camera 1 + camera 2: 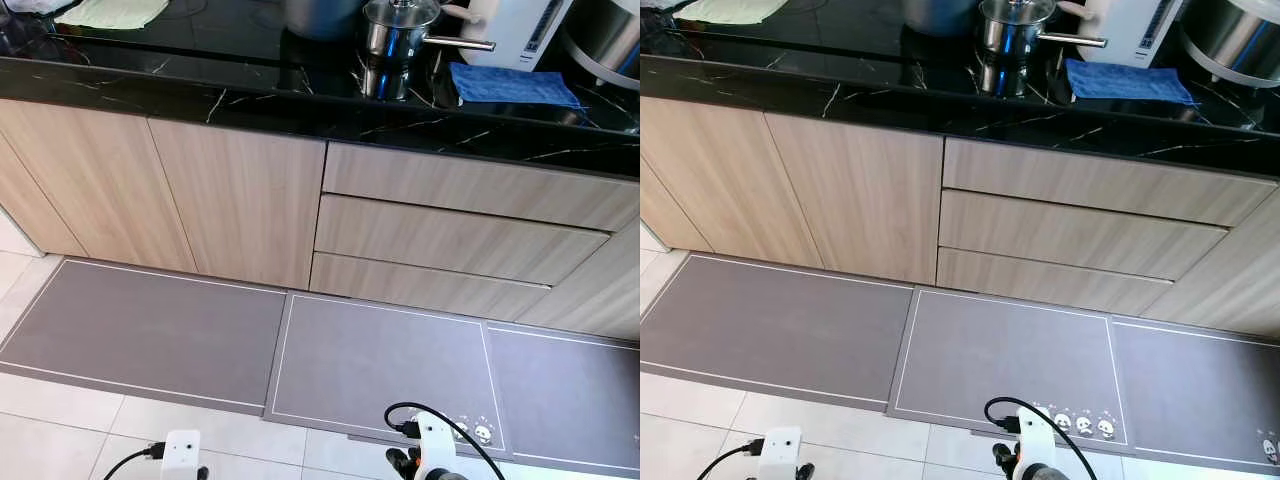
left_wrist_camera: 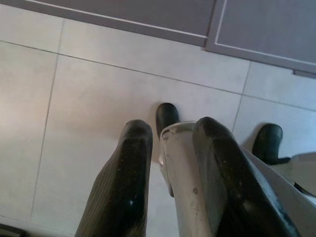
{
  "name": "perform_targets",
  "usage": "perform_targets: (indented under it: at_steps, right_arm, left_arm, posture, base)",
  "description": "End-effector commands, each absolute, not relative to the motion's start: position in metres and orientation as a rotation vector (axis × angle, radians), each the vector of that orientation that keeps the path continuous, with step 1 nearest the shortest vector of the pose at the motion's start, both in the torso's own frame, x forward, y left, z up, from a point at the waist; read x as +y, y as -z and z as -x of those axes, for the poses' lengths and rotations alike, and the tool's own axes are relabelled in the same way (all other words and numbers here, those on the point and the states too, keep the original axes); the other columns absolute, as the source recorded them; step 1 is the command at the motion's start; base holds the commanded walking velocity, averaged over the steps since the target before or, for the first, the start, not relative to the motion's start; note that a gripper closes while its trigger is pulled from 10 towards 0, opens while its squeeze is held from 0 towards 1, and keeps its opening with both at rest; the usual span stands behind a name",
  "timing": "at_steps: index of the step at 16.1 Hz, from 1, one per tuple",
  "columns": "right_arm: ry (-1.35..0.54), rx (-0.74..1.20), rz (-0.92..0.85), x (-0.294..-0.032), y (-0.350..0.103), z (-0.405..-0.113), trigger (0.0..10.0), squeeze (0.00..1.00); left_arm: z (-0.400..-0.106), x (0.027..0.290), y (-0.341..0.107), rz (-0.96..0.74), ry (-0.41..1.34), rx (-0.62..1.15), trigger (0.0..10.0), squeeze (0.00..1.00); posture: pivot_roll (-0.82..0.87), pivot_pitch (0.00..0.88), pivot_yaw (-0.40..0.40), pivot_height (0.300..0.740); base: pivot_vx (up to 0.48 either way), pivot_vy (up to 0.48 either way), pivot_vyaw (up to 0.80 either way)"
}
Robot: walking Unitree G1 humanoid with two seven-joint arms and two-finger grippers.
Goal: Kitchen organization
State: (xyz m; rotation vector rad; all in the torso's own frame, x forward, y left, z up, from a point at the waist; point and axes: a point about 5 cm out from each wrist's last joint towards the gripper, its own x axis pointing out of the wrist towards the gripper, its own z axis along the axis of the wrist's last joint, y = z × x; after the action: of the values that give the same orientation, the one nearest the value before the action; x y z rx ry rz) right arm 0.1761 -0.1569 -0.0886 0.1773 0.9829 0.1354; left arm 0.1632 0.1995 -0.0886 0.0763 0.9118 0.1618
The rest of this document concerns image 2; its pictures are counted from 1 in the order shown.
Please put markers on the black robot left foot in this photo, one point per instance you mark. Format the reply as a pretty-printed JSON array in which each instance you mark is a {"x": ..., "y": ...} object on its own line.
[{"x": 166, "y": 116}]

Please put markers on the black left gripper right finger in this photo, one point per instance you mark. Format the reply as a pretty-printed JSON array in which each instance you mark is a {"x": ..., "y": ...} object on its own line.
[{"x": 237, "y": 172}]

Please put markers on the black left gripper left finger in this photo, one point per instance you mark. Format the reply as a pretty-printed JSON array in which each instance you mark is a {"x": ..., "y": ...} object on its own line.
[{"x": 130, "y": 172}]

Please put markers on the grey cabinet door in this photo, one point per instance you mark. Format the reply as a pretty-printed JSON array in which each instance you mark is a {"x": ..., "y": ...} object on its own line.
[
  {"x": 271, "y": 24},
  {"x": 123, "y": 12}
]

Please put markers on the black robot foot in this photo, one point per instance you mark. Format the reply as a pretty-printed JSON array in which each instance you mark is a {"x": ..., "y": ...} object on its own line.
[
  {"x": 166, "y": 116},
  {"x": 267, "y": 140}
]

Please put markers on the black robot right foot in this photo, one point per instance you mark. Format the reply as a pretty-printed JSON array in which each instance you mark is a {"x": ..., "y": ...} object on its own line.
[{"x": 267, "y": 140}]

